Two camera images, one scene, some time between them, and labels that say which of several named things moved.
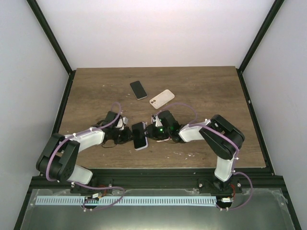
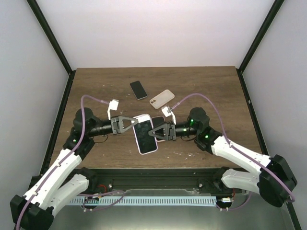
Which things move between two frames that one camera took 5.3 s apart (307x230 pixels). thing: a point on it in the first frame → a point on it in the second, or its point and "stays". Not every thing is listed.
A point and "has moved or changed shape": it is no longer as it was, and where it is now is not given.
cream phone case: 165,97 stays
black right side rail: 251,111 stays
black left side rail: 56,128 stays
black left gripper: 127,138 → 117,130
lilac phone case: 147,143 has moved or changed shape
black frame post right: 260,36 stays
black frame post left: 36,10 stays
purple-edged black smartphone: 139,137 has moved or changed shape
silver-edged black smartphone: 138,90 stays
